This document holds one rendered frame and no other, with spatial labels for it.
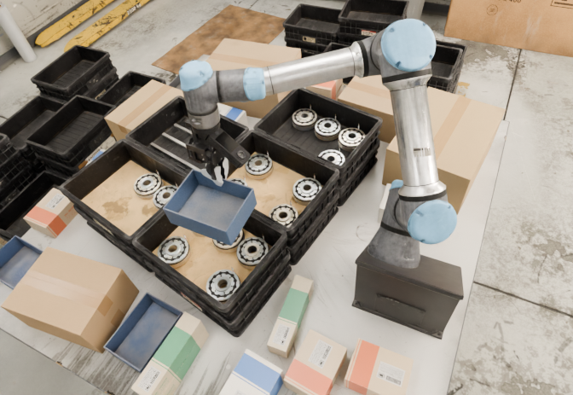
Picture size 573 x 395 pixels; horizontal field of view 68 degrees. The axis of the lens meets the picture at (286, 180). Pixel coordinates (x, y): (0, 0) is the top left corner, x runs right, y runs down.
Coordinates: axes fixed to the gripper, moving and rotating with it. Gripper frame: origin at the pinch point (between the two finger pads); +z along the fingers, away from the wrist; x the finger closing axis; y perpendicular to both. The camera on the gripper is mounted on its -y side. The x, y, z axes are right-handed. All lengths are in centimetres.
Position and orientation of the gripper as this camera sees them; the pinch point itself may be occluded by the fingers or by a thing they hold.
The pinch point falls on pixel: (222, 182)
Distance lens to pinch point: 120.7
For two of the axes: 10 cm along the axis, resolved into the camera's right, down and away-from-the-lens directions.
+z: 0.3, 7.2, 6.9
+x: -4.6, 6.2, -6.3
